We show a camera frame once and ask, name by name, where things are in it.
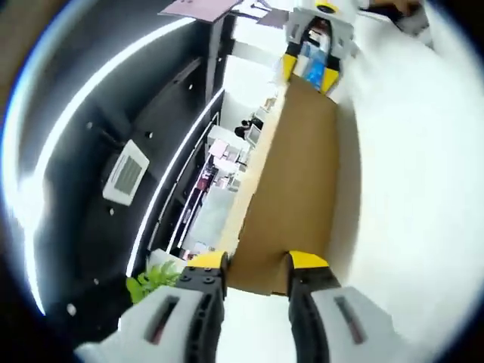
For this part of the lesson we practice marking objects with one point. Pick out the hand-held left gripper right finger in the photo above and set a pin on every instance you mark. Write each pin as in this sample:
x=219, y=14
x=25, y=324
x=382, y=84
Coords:
x=314, y=302

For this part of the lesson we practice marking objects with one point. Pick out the potted green plant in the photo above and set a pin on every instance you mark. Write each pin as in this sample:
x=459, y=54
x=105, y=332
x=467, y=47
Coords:
x=155, y=281

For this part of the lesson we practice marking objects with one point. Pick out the thin ceiling light strip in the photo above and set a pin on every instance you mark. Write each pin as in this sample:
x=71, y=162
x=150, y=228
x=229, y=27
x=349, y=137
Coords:
x=131, y=261

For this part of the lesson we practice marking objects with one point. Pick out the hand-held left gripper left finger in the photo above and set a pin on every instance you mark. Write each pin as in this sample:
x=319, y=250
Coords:
x=200, y=295

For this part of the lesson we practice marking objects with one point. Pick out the frosted desk partition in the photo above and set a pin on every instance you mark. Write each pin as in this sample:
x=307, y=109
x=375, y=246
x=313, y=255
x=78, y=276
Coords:
x=215, y=215

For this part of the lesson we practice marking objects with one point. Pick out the large pink display screen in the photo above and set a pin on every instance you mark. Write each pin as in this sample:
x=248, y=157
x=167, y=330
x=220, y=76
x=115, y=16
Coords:
x=196, y=9

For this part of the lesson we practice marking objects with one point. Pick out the brown cardboard shoe box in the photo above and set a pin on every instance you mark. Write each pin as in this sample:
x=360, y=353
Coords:
x=298, y=170

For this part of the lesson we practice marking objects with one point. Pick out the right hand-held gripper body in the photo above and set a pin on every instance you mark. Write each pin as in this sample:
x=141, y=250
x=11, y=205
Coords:
x=340, y=9

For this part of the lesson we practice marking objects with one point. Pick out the wide ceiling light strip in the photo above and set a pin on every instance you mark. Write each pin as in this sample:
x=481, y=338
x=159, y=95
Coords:
x=60, y=143

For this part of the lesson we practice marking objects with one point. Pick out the ceiling air conditioner vent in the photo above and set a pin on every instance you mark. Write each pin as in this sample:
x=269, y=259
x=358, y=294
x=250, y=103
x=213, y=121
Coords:
x=126, y=172

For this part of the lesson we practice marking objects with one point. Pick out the blue tissue pack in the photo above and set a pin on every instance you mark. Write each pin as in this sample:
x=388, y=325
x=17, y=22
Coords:
x=315, y=70

